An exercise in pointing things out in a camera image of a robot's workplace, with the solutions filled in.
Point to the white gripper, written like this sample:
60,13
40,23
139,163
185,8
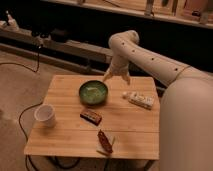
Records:
118,66

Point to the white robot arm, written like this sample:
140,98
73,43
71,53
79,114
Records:
186,112

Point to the green ceramic bowl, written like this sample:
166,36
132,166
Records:
93,92

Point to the white patterned bottle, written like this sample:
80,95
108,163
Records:
138,99

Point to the wooden table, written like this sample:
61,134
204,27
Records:
133,130

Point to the brown chocolate bar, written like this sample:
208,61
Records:
91,116

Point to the white napkin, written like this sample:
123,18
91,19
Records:
100,148

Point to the red-brown snack packet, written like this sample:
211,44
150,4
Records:
104,142

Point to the black device on ledge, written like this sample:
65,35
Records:
59,35

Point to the white cup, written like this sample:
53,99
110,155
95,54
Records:
45,115

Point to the white spray bottle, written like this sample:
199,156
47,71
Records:
12,22

